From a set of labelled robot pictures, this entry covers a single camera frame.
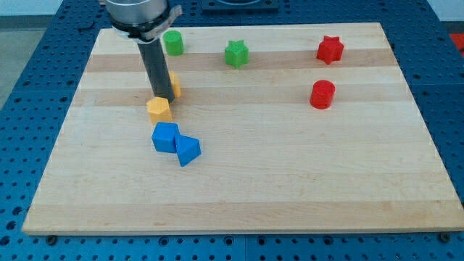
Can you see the wooden board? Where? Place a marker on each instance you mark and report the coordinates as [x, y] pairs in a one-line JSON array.
[[270, 161]]

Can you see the blue cube block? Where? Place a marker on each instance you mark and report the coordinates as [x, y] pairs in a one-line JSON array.
[[163, 137]]

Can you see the red star block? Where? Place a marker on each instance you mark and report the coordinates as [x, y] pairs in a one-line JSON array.
[[330, 49]]

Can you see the blue triangle block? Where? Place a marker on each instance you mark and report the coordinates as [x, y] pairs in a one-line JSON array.
[[187, 149]]

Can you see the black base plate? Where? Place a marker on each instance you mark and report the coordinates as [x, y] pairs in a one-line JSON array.
[[239, 5]]

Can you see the green star block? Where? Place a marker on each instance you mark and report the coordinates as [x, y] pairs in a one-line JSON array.
[[236, 53]]

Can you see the yellow hexagon block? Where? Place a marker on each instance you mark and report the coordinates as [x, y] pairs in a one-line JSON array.
[[158, 109]]

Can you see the yellow heart block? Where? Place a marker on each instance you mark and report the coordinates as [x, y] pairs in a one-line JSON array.
[[176, 85]]

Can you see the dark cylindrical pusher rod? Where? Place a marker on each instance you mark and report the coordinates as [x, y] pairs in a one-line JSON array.
[[156, 68]]

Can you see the green cylinder block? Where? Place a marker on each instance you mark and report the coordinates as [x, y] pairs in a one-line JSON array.
[[173, 43]]

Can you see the red cylinder block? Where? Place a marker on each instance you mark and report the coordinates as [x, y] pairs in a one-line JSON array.
[[322, 94]]

